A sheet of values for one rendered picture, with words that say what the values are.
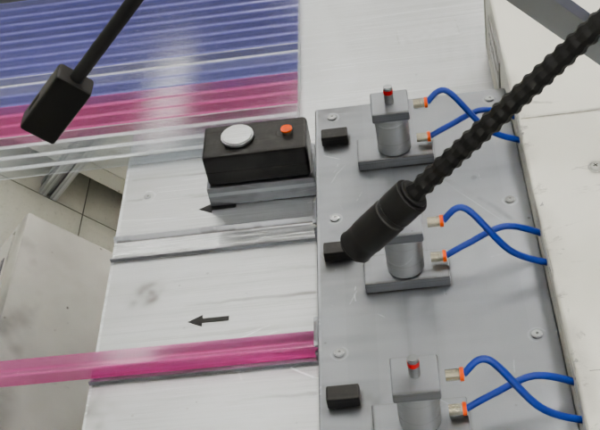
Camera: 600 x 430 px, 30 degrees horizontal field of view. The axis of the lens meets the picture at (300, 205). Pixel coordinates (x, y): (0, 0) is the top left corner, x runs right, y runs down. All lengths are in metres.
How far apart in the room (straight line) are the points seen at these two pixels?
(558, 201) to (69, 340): 0.70
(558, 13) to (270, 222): 0.30
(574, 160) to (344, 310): 0.17
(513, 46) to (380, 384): 0.29
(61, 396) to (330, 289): 0.59
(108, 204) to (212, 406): 1.70
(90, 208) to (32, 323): 1.12
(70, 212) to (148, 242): 1.50
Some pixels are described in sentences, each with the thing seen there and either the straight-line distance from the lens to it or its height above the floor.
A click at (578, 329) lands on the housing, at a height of 1.25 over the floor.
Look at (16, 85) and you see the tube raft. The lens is 1.00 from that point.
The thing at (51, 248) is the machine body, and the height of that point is 0.62.
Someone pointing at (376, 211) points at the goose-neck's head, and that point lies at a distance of 0.51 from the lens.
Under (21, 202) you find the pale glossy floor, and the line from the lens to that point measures 2.26.
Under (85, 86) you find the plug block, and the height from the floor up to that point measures 1.16.
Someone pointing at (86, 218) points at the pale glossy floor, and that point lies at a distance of 2.32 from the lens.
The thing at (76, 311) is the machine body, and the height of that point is 0.62.
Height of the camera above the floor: 1.52
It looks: 33 degrees down
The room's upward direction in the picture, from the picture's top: 45 degrees clockwise
